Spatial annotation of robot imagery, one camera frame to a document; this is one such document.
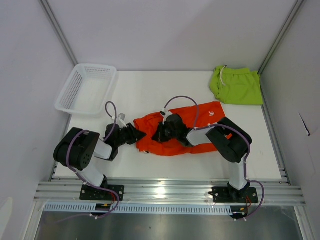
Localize left aluminium frame post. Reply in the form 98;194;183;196
38;0;78;66

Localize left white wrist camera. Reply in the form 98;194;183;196
112;113;127;129

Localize purple cable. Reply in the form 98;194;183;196
164;95;265;222
65;100;120;221

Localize white slotted cable duct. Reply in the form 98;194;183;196
44;202;233;216

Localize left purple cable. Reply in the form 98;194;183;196
65;100;120;221

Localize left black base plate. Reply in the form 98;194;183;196
79;184;125;201

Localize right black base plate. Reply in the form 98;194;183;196
208;186;259;204

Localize right aluminium frame post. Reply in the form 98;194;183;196
258;0;307;75

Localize aluminium mounting rail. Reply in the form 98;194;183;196
33;178;306;206

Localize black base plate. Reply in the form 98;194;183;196
79;184;125;201
208;186;259;204

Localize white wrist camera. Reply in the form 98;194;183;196
160;108;172;124
112;113;127;129

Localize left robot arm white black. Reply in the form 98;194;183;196
53;123;147;200

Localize lime green shorts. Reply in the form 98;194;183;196
209;65;263;106

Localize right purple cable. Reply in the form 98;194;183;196
164;95;265;222

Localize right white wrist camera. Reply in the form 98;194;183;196
160;108;172;124

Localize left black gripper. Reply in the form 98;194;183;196
115;122;147;148

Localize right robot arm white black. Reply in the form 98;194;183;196
152;111;252;202

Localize orange shorts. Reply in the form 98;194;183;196
133;101;226;157

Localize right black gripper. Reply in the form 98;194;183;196
152;122;179;143

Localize aluminium frame post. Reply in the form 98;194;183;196
38;0;78;66
258;0;307;75

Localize white plastic basket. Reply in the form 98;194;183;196
54;63;117;117

